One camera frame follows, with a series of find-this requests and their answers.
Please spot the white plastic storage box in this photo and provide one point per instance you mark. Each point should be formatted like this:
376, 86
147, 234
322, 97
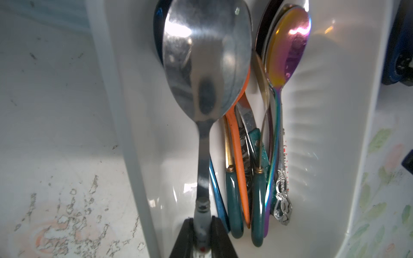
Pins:
328, 106

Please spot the blue stapler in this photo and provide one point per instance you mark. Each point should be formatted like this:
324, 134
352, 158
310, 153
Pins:
399, 54

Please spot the black purple spoon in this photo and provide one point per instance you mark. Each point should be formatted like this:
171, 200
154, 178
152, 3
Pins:
268, 20

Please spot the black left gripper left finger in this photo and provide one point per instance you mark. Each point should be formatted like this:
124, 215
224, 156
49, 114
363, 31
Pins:
183, 247

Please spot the rainbow iridescent spoon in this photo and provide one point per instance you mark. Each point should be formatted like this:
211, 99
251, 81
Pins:
287, 46

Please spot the orange plastic spoon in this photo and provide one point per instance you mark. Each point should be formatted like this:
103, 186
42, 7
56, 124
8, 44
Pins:
238, 157

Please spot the silver spoon marbled handle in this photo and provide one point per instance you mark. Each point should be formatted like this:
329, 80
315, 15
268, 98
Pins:
246, 124

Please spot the silver spoon clear handle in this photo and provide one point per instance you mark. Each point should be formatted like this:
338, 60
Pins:
280, 204
206, 50

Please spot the teal handled spoon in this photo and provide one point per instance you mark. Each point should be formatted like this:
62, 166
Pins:
260, 172
234, 207

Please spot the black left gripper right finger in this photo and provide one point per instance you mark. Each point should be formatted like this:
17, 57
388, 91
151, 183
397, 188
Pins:
221, 245

